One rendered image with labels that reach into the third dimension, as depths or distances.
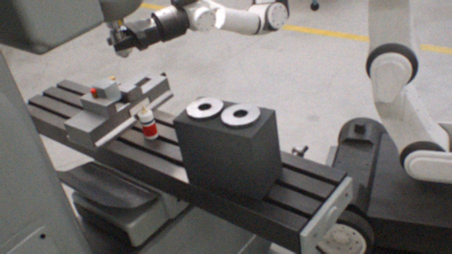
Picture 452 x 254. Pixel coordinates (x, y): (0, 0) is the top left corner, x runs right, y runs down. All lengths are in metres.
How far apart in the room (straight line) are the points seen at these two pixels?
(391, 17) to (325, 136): 1.58
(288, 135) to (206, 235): 1.44
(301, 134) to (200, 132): 1.87
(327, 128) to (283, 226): 1.93
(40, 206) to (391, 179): 1.15
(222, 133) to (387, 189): 0.79
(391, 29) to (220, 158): 0.62
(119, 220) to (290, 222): 0.51
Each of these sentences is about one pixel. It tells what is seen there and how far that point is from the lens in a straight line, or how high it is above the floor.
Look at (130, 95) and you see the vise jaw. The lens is 1.54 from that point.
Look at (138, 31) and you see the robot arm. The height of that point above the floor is 1.26.
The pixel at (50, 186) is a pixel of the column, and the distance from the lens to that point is 1.11.
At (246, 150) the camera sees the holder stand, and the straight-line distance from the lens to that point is 1.09.
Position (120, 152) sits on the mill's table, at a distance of 1.46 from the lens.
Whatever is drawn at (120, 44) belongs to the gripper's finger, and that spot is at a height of 1.24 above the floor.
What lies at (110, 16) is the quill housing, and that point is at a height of 1.33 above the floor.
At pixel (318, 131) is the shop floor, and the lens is 2.99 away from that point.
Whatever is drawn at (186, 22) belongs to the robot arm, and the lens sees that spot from 1.38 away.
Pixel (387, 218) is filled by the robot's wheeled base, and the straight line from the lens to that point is 1.64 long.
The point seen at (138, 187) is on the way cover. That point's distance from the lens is 1.42.
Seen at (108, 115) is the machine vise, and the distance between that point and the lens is 1.50.
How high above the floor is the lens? 1.73
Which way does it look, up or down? 33 degrees down
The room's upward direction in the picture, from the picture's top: 11 degrees counter-clockwise
